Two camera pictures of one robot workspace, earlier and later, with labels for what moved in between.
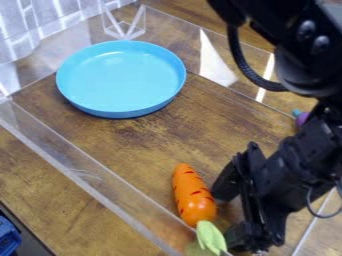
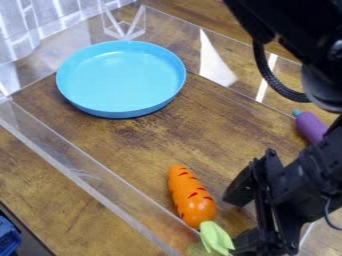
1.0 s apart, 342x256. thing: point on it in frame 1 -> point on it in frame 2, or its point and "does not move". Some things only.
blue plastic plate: (119, 79) does not move
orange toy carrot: (197, 204) does not move
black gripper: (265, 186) -> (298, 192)
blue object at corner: (11, 237) does not move
